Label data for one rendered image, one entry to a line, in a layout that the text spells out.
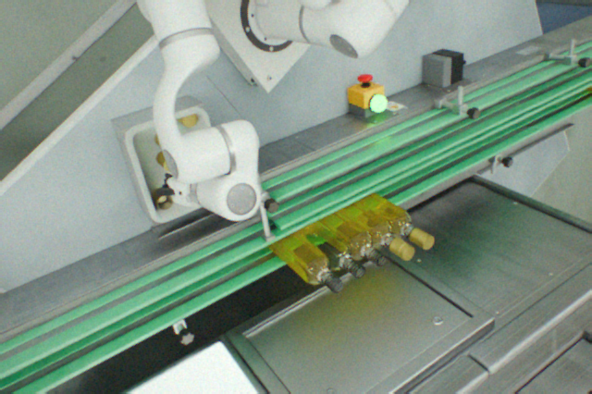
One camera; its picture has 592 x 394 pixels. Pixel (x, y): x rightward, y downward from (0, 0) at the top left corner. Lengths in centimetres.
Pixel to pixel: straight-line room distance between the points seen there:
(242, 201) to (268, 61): 43
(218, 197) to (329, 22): 35
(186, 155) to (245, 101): 50
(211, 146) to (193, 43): 15
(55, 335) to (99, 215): 26
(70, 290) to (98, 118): 35
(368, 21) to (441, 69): 65
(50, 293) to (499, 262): 102
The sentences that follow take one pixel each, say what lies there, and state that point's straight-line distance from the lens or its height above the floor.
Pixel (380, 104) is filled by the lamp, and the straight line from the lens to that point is 132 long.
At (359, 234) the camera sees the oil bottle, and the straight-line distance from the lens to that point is 111.
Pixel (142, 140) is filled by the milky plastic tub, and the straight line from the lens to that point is 111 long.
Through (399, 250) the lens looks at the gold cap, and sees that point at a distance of 110.
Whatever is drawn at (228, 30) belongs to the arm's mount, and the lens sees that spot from 107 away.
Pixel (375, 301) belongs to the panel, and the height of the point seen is 112.
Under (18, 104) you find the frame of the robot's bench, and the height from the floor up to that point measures 20.
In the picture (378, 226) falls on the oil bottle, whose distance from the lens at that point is 114.
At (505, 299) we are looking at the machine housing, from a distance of 126.
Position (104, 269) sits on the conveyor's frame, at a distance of 114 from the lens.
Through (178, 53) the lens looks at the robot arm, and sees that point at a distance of 77.
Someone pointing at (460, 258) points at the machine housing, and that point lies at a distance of 135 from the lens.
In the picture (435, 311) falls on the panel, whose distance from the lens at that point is 116.
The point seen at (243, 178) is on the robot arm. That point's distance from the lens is 77.
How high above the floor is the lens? 178
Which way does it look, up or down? 48 degrees down
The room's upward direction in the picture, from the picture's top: 124 degrees clockwise
